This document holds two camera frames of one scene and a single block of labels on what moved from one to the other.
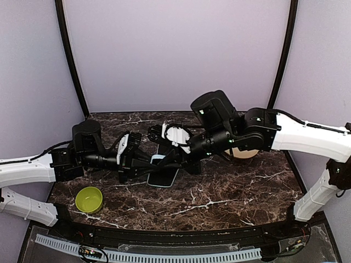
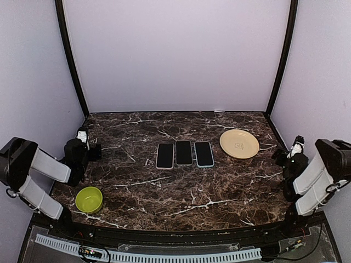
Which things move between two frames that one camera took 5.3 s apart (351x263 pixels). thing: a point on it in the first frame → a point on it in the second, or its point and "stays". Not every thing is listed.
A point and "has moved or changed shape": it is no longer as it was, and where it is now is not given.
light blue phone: [164, 178] has moved or changed shape
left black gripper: [133, 172] → [96, 152]
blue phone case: [164, 178] has moved or changed shape
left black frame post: [59, 9] stays
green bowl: [89, 199] stays
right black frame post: [292, 17] stays
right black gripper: [193, 166] → [279, 160]
